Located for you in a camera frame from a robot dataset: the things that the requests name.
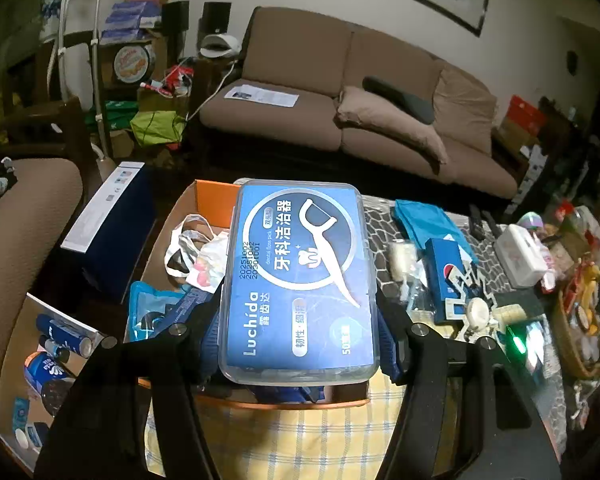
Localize light blue zip pouch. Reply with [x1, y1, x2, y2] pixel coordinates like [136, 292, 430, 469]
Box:
[129, 280, 201, 343]

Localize printed paper sheet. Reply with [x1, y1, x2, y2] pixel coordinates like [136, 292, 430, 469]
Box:
[223, 85, 299, 108]

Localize blue cola box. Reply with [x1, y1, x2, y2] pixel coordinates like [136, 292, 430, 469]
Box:
[424, 237, 473, 323]

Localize teal cloth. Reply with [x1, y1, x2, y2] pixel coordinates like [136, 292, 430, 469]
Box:
[392, 199, 478, 261]

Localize black speaker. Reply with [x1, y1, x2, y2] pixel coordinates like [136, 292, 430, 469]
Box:
[201, 2, 232, 36]
[162, 1, 190, 31]

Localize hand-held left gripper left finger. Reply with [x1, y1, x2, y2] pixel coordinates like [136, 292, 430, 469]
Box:
[32, 300, 226, 480]

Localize brown sofa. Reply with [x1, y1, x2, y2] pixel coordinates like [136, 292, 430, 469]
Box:
[199, 6, 518, 200]

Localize white power cable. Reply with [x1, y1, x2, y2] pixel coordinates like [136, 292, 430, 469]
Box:
[182, 57, 238, 123]

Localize orange-lined cardboard box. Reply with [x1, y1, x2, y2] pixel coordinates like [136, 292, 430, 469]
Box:
[125, 179, 376, 411]

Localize blue and white carton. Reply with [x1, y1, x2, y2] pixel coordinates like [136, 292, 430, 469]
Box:
[60, 160, 158, 301]

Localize white open box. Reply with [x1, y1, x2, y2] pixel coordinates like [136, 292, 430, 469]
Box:
[0, 292, 118, 476]

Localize round cookie tin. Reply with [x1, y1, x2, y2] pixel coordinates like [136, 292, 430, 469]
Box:
[112, 44, 156, 85]

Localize dark green bag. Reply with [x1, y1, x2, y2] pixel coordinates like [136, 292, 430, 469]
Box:
[85, 100, 141, 133]

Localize blue round can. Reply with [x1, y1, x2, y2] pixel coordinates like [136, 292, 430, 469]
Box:
[24, 351, 76, 396]

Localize brown armchair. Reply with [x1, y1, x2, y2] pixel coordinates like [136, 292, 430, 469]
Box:
[0, 105, 83, 406]

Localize red and white packets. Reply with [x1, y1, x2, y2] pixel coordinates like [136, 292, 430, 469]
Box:
[150, 62, 196, 96]

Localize black long pad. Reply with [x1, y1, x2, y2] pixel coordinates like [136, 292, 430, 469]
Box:
[362, 76, 436, 126]

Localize white printed plastic bag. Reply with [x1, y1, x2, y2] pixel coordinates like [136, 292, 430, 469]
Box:
[164, 214, 231, 291]

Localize black remote control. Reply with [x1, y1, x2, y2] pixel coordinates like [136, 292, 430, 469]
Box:
[467, 204, 503, 241]

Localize white wet wipes pack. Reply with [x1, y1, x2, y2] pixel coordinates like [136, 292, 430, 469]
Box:
[495, 224, 556, 288]

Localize wicker basket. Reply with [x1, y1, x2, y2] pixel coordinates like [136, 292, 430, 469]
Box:
[550, 280, 600, 381]

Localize white dome device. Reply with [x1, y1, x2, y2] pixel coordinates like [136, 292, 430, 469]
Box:
[200, 34, 241, 58]

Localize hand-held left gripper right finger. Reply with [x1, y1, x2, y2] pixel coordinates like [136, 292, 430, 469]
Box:
[375, 290, 563, 480]

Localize red shoe boxes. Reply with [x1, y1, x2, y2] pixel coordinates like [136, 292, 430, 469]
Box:
[505, 95, 548, 136]

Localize white metal stand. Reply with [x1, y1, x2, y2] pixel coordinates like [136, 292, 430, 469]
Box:
[50, 0, 116, 161]

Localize beige back cushion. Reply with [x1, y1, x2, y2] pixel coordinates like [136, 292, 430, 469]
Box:
[432, 60, 498, 136]

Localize dark wooden chair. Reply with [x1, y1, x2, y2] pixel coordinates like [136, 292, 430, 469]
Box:
[2, 95, 101, 181]

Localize bright green bag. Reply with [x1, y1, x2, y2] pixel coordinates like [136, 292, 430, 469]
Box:
[130, 110, 186, 146]

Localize small black bottle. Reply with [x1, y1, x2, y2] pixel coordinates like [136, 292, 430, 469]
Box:
[39, 335, 71, 363]

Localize blue spray can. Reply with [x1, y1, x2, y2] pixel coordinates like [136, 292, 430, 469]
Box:
[36, 314, 95, 356]

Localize beige sofa cushion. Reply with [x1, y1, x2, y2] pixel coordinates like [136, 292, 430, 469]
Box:
[336, 85, 448, 163]

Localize blue dental floss pick box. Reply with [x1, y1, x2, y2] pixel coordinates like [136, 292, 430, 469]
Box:
[219, 180, 381, 386]

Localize white snowflake ornament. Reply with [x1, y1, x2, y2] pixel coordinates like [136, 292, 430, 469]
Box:
[432, 265, 511, 343]

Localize dark blue long carton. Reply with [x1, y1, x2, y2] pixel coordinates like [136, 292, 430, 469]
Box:
[167, 287, 216, 333]

